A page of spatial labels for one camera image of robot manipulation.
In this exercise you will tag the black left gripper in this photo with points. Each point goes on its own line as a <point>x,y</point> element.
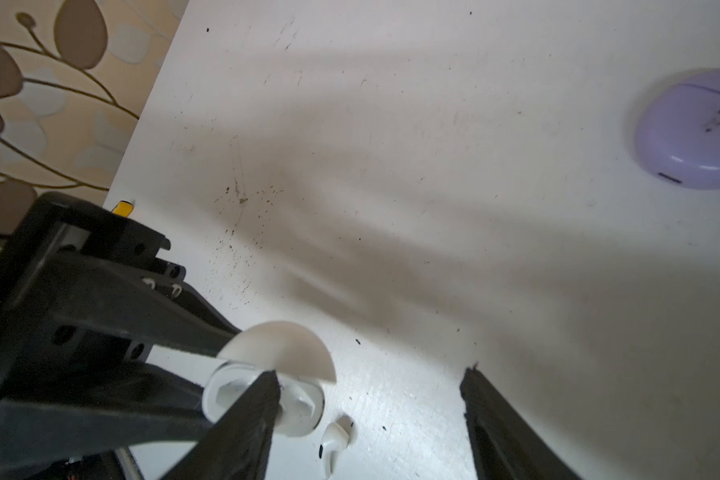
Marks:
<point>134,403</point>

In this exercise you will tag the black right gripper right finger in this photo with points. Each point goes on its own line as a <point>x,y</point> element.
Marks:
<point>503,445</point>

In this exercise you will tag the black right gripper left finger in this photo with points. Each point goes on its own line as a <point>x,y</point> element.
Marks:
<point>238,445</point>

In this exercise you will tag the white earbud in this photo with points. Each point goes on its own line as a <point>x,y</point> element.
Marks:
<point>337,437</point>

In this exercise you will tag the white round earbud case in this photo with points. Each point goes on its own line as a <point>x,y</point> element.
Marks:
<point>299,358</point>

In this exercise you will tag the purple earbud charging case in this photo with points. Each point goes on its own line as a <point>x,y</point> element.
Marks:
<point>677,138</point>

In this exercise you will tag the yellow black pliers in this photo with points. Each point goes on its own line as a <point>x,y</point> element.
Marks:
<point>123,209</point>

